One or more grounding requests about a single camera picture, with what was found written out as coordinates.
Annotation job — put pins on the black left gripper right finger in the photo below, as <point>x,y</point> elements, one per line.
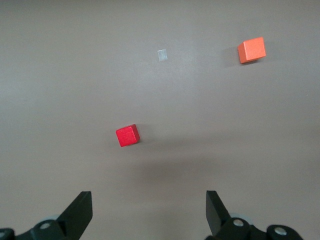
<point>217,217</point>

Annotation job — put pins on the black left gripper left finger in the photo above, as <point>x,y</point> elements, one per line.
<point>75,220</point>

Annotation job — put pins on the red wooden block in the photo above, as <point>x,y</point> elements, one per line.
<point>127,136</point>

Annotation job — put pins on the orange wooden block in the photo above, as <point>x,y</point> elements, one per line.
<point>252,50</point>

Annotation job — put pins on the small clear tape patch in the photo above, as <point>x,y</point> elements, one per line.
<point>162,55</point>

